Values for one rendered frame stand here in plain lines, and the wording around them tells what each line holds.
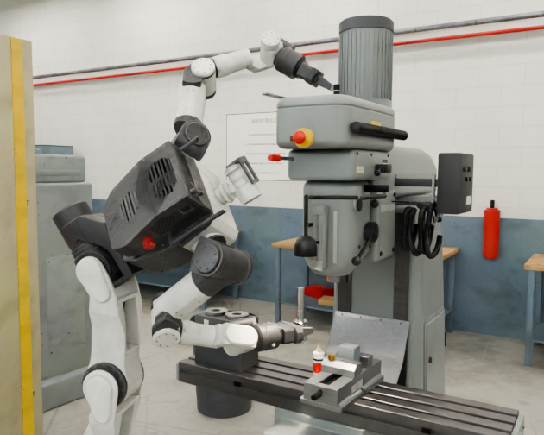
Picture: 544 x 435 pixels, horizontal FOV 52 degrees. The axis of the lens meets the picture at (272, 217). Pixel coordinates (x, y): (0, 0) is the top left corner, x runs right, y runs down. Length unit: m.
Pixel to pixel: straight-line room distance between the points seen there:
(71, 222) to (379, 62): 1.18
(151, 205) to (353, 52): 0.99
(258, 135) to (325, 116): 5.39
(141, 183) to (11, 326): 1.72
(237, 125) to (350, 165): 5.55
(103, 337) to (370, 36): 1.35
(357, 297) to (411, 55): 4.32
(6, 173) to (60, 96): 6.69
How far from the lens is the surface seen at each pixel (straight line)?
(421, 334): 2.34
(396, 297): 2.28
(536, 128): 5.99
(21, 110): 3.09
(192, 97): 1.84
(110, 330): 1.77
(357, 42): 2.11
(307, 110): 1.73
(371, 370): 2.05
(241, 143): 7.21
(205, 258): 1.45
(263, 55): 2.00
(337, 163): 1.78
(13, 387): 3.22
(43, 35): 10.11
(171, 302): 1.57
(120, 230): 1.58
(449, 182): 2.00
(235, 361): 2.14
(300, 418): 2.02
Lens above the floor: 1.66
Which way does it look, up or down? 5 degrees down
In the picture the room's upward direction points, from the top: straight up
